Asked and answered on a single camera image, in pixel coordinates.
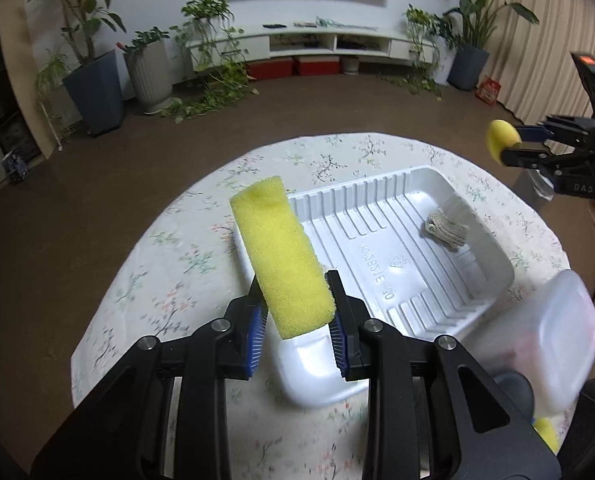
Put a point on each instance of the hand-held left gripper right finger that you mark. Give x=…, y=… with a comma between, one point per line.
x=336, y=350

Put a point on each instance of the white plastic tray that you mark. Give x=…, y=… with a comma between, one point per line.
x=377, y=240

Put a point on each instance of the yellow sponge ball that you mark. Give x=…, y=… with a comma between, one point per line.
x=501, y=137

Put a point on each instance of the translucent plastic container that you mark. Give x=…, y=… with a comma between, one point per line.
x=552, y=335

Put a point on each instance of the dark grey tapered planter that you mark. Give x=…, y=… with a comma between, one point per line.
x=467, y=66

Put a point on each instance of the yellow rectangular sponge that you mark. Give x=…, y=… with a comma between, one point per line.
x=282, y=250

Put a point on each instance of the large broad leaf plant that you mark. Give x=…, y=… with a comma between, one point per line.
x=477, y=5

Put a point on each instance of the white television cabinet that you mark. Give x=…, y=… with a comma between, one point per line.
x=257, y=42

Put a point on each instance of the tall leafy potted plant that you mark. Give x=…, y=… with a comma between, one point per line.
x=72, y=5

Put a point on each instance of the small plant on white stand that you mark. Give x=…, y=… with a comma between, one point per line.
x=51, y=75

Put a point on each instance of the beige knitted cloth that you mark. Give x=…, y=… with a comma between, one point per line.
x=446, y=230

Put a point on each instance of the red storage box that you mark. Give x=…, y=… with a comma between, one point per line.
x=317, y=66
x=270, y=69

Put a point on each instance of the dark grey square planter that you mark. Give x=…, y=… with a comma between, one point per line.
x=95, y=95

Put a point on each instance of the blue box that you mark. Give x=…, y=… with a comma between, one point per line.
x=15, y=165

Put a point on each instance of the red bag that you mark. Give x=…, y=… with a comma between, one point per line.
x=488, y=91

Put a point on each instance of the small white pot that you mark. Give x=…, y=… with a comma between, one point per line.
x=350, y=64

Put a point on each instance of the floral tablecloth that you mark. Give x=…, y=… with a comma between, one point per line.
x=177, y=260

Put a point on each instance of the beige curtain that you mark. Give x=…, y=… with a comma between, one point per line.
x=552, y=20

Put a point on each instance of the thin bushy plant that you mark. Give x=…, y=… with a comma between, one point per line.
x=422, y=35

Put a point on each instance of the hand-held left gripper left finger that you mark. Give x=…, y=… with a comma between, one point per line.
x=255, y=340

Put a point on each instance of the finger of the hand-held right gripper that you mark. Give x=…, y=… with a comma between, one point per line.
x=525, y=157
x=532, y=134

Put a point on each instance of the trailing vine plant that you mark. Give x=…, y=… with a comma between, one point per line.
x=212, y=25

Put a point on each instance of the small plant in ribbed planter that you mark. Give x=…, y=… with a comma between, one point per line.
x=147, y=39

